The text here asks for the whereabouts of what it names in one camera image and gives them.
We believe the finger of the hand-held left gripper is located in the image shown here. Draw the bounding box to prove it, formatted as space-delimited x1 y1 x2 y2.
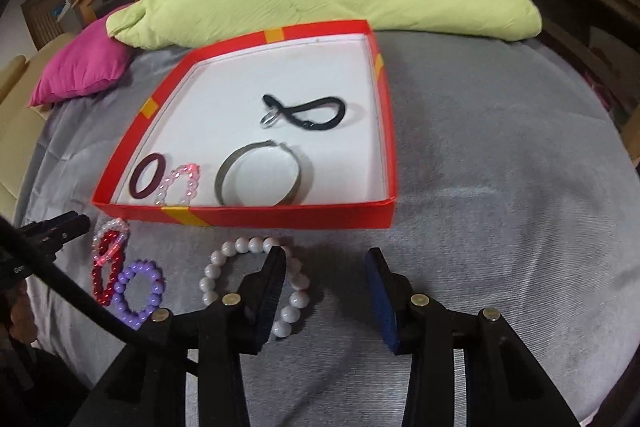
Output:
20 212 92 253

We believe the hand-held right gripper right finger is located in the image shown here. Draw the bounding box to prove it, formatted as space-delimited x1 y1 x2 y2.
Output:
365 248 581 427

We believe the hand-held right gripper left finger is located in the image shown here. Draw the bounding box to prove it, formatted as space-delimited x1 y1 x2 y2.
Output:
70 246 286 427

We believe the pink clear bead bracelet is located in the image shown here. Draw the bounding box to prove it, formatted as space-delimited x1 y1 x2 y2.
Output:
91 218 131 265
152 163 203 208

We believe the white bead bracelet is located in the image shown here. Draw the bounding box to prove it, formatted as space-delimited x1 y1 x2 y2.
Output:
199 237 311 339

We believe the red bead bracelet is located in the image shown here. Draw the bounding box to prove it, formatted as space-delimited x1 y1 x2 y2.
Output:
91 229 126 306

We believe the red cardboard box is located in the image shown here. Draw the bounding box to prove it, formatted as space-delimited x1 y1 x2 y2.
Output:
91 20 398 230

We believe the purple bead bracelet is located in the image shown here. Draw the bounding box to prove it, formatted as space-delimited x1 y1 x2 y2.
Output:
112 260 165 328

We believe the person's left hand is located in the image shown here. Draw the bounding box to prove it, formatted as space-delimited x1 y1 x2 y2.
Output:
6 289 40 349

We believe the beige sofa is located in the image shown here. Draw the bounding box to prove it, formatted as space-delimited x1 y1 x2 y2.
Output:
0 32 76 228

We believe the silver metal bangle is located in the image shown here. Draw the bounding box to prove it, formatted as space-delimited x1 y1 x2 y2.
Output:
218 139 313 208

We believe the magenta pillow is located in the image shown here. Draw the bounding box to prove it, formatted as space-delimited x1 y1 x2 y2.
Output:
28 4 138 108

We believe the dark red ring bangle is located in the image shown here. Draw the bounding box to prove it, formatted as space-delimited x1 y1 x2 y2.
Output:
131 153 168 199

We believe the black hair tie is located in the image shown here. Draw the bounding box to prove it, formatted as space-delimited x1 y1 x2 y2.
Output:
262 93 347 132

